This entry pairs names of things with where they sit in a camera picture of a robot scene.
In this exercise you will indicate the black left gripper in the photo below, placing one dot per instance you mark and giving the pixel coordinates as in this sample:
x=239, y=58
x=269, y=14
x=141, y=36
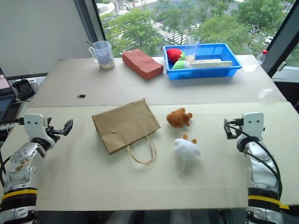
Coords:
x=53, y=133

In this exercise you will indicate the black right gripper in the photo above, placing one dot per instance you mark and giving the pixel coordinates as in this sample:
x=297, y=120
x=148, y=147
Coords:
x=237, y=130

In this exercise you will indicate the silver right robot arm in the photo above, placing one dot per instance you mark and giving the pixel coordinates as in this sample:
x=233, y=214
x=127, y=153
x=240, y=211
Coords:
x=261, y=172

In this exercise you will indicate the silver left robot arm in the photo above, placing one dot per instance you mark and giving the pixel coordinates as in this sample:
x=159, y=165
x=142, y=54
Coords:
x=22, y=163

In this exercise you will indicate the brown paper bag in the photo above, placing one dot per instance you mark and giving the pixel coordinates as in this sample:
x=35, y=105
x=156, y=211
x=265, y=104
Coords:
x=126, y=124

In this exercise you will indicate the white plush mouse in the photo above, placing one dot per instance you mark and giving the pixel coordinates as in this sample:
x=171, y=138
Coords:
x=187, y=149

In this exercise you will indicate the brown plush toy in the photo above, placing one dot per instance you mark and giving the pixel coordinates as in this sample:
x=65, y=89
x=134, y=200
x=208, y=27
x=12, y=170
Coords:
x=178, y=117

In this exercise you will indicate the black charger device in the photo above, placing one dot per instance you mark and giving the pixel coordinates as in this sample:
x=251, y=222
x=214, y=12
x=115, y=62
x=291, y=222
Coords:
x=23, y=89

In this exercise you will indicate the blue plastic bin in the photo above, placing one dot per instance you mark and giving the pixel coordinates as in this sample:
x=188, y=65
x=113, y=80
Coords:
x=205, y=71

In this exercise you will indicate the open laptop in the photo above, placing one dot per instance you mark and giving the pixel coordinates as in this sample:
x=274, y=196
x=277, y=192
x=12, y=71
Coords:
x=5, y=102

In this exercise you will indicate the long white box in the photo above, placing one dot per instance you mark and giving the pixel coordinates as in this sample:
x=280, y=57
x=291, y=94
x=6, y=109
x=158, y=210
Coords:
x=211, y=63

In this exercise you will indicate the plastic bottle with red cap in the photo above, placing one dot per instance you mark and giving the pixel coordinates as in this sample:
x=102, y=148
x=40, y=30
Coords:
x=262, y=57

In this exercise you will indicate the green plush toy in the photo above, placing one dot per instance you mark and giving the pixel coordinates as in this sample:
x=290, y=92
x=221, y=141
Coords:
x=179, y=65

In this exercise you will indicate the clear plastic measuring cup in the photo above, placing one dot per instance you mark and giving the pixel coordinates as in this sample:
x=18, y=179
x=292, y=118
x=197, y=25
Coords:
x=105, y=56

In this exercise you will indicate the stirring stick in cup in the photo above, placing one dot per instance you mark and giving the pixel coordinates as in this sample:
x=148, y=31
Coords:
x=91, y=44

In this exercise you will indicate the red strawberry plush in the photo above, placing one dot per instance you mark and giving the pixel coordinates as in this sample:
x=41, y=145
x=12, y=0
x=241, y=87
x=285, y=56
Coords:
x=174, y=54

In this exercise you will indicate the red-brown brick block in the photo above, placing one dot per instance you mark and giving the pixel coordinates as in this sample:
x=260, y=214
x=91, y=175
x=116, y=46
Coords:
x=142, y=64

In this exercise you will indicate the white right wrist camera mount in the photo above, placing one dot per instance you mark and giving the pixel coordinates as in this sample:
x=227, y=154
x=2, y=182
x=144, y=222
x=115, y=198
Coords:
x=253, y=126

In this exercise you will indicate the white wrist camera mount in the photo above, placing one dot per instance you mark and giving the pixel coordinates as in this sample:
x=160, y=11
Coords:
x=253, y=126
x=33, y=124

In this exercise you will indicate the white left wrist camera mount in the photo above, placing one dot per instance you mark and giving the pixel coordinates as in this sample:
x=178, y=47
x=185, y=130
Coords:
x=33, y=124

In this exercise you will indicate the dark window frame post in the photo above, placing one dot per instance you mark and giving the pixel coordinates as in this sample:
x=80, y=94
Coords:
x=90, y=21
x=283, y=39

